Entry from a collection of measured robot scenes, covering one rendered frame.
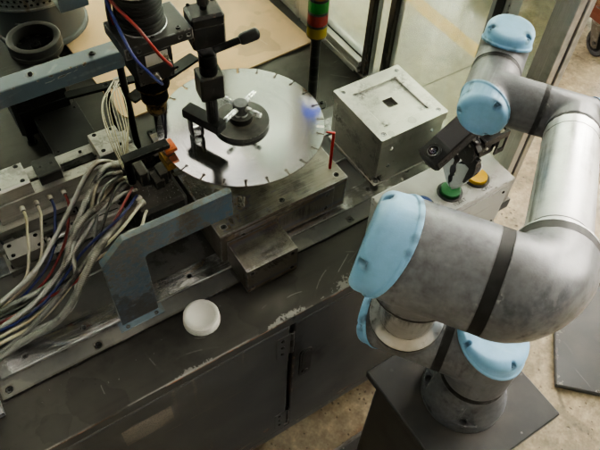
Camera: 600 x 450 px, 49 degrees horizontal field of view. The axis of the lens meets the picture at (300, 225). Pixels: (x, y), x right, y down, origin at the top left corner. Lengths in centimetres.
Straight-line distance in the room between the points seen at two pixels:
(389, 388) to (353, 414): 79
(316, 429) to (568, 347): 84
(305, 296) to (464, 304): 69
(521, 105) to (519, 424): 58
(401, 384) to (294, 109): 58
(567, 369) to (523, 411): 96
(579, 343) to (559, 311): 161
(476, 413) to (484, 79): 55
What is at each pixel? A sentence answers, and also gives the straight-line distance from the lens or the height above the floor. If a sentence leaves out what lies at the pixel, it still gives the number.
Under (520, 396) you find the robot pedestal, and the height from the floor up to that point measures 75.
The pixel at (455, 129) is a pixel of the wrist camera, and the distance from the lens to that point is 117.
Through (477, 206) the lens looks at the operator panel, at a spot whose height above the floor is 86.
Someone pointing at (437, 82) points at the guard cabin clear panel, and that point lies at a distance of 154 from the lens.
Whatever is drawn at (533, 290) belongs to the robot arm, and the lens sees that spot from 66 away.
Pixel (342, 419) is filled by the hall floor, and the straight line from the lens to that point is 201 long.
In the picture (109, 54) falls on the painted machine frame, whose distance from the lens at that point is 136.
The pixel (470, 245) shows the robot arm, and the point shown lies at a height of 136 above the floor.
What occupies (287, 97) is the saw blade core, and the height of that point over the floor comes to 95.
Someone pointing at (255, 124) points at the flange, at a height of 96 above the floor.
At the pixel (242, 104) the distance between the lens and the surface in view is 128.
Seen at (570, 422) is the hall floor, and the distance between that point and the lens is 219.
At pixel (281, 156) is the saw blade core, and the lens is 126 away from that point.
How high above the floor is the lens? 187
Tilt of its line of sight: 53 degrees down
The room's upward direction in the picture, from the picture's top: 4 degrees clockwise
